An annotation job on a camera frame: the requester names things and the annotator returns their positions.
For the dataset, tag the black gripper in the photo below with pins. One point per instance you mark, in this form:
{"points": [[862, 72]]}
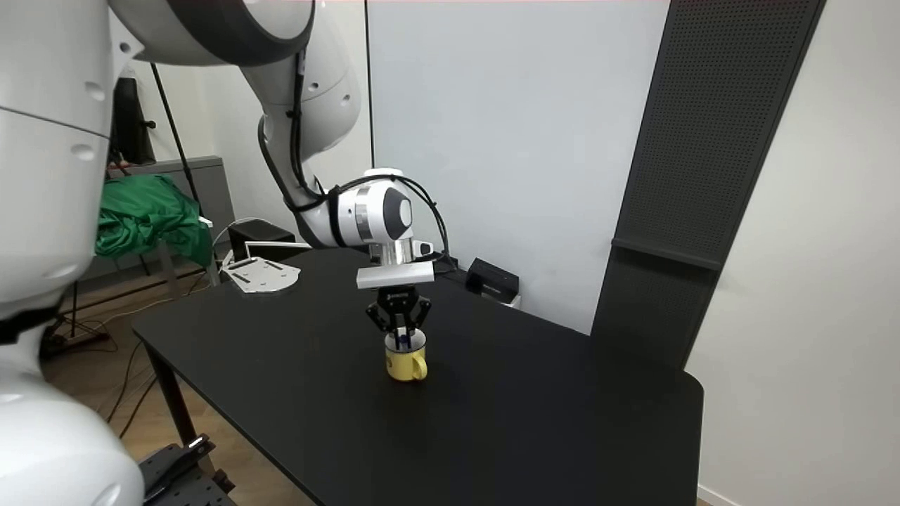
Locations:
{"points": [[400, 302]]}

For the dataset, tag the small black box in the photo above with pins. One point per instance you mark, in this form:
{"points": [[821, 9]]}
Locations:
{"points": [[492, 280]]}

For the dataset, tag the silver wrist camera bar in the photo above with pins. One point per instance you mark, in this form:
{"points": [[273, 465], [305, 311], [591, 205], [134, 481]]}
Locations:
{"points": [[394, 277]]}

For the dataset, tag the black box with white sheet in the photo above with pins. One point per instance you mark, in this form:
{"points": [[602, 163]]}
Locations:
{"points": [[258, 232]]}

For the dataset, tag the green cloth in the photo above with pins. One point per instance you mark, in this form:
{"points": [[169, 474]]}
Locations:
{"points": [[151, 221]]}

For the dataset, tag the black table leg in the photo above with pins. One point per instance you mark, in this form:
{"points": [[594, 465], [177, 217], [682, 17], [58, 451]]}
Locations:
{"points": [[173, 395]]}

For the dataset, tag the black slanted stand pole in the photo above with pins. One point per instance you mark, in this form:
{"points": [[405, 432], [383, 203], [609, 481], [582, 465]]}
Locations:
{"points": [[173, 130]]}

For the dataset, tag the blue marker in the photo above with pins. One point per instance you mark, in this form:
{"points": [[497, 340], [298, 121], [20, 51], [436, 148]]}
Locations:
{"points": [[402, 345]]}

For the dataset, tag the white paper sheets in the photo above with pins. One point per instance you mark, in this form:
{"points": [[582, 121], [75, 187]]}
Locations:
{"points": [[263, 274]]}

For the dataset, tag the yellow mug with white interior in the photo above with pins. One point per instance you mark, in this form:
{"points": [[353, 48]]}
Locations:
{"points": [[405, 370]]}

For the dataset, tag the dark grey perforated pillar panel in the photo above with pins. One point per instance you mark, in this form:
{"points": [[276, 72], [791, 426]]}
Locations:
{"points": [[712, 142]]}

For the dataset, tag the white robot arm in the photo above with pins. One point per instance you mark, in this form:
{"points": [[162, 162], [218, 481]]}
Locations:
{"points": [[58, 142]]}

